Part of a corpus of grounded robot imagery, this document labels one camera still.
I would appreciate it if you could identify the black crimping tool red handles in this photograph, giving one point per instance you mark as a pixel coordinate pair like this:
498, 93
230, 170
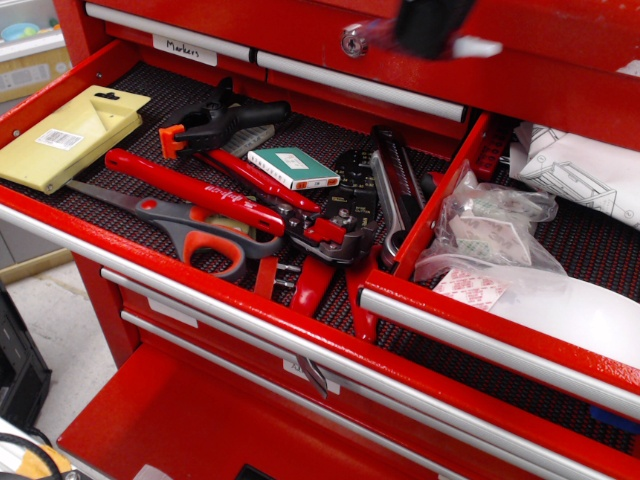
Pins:
357, 194

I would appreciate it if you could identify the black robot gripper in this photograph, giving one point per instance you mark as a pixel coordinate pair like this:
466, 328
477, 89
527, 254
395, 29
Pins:
425, 28

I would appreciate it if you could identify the grey orange scissors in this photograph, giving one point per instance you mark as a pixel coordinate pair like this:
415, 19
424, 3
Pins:
188, 228

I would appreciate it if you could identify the red black screwdriver handle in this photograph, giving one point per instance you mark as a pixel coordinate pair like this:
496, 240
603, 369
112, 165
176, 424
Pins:
429, 183

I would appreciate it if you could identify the blue tape piece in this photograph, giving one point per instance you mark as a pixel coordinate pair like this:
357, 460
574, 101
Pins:
615, 420

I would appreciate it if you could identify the clear bag of adhesive pads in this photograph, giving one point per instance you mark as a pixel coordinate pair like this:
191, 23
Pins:
488, 228

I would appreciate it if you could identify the red threadlocker glue tube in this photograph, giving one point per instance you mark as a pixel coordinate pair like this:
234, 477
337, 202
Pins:
380, 33

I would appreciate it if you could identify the black plastic crate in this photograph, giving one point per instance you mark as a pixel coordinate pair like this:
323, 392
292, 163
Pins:
25, 377

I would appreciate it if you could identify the white plastic bag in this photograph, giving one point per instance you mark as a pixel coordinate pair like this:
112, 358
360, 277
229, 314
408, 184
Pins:
577, 312

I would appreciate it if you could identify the cardboard box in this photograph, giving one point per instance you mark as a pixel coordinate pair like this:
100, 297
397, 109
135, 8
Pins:
24, 76

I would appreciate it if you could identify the yellow flat plastic case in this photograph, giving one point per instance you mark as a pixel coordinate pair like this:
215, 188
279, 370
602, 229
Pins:
70, 139

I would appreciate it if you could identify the white instruction paper sheets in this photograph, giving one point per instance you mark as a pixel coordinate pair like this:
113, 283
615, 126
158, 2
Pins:
594, 174

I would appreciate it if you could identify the red bit strip holder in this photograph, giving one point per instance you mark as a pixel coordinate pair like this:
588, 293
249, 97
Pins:
267, 280

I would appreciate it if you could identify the green white small box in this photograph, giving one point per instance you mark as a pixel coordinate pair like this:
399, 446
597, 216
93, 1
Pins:
293, 168

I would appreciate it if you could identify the red hex bit holder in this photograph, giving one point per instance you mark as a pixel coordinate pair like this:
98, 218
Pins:
494, 145

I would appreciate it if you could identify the red tool cabinet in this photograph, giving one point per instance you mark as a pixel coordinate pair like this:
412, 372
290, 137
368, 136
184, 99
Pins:
412, 395

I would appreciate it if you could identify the white markers label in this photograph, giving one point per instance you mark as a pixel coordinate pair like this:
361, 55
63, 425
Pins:
184, 50

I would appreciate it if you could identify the right open red drawer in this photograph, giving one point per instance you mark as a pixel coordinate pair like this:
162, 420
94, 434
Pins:
591, 246

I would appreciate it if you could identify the silver cabinet key lock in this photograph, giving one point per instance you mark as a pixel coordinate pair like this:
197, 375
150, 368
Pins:
353, 43

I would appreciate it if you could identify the black red wire stripper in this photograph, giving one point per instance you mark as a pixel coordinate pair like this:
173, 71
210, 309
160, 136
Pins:
329, 243

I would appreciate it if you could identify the bottom open red drawer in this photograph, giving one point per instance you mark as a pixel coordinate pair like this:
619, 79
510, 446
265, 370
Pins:
196, 422

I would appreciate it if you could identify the black spring clamp orange tips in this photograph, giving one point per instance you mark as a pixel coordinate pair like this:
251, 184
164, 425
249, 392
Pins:
210, 124

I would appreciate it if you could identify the clear ribbed bit case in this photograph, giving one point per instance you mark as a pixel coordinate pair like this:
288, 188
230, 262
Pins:
248, 139

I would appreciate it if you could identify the red handled pliers tool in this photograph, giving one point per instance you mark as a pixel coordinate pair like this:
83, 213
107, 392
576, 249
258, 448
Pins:
218, 199

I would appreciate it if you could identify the red white adhesive pad sheet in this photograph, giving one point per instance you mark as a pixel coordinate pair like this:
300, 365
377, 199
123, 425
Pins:
471, 289

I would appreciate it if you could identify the silver black utility knife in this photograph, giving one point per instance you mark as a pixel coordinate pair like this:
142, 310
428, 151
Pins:
399, 193

